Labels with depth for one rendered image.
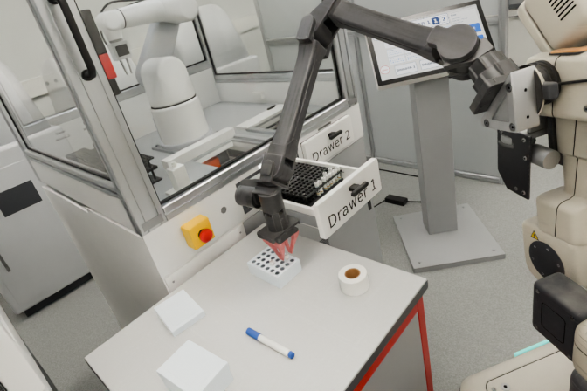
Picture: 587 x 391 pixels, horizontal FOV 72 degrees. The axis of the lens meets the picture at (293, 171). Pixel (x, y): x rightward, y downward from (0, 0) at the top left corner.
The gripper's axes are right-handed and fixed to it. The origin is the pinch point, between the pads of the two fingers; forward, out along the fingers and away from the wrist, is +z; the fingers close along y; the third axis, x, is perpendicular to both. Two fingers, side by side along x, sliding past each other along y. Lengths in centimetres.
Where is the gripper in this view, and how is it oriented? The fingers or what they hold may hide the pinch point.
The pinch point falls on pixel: (286, 253)
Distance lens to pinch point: 109.9
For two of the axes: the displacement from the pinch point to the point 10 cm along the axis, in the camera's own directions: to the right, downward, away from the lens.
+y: -6.8, 4.4, -5.9
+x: 7.0, 1.7, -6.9
